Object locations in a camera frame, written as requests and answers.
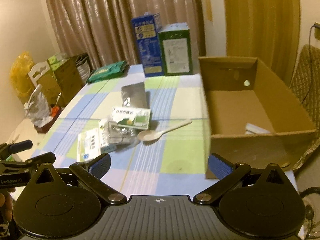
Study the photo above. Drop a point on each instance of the silver crumpled bag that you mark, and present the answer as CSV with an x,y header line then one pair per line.
x,y
37,108

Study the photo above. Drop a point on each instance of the clear bag metal rack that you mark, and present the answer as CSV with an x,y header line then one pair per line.
x,y
120,135

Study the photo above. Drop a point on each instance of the quilted brown chair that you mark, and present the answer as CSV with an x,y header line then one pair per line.
x,y
305,82

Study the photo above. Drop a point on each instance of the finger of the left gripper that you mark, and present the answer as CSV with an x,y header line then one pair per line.
x,y
30,164
13,148

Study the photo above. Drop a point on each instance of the green tissue packs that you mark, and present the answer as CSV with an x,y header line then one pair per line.
x,y
57,60

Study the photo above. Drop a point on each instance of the silver foil bag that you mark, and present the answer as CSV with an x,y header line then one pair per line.
x,y
134,95

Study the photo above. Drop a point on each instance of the wooden door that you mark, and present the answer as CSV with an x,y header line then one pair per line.
x,y
266,29

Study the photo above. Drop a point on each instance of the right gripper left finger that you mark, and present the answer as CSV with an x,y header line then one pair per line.
x,y
89,174

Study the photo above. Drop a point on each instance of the yellow plastic bag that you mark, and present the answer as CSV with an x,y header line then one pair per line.
x,y
19,77

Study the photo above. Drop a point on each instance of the white cutout cardboard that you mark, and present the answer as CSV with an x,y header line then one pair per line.
x,y
38,70

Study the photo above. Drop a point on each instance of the green wipes pack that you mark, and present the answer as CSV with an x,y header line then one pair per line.
x,y
108,72

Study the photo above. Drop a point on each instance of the beige curtain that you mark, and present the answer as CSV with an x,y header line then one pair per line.
x,y
103,29

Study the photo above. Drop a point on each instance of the green white spray box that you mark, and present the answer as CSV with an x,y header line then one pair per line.
x,y
131,117

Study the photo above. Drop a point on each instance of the white green medicine box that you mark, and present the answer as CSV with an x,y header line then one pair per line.
x,y
88,146

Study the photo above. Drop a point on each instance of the person left hand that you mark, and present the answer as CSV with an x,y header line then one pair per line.
x,y
7,203

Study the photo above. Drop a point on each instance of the white plastic spoon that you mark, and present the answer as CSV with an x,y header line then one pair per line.
x,y
151,135

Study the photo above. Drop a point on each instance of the white herbal medicine box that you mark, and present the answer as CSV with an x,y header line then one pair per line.
x,y
105,145

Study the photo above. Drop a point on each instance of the blue tall carton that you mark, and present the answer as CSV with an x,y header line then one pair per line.
x,y
145,29

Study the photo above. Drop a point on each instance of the wall power socket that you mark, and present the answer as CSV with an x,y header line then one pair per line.
x,y
317,30

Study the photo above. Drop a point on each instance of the dark green carton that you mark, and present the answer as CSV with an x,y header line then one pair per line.
x,y
174,41

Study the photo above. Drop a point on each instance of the brown cardboard boxes stack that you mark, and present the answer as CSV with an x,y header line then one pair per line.
x,y
65,81

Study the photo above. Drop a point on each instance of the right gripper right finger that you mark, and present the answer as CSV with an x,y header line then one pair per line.
x,y
229,175

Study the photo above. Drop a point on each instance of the large cardboard box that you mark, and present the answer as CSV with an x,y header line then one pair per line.
x,y
241,90

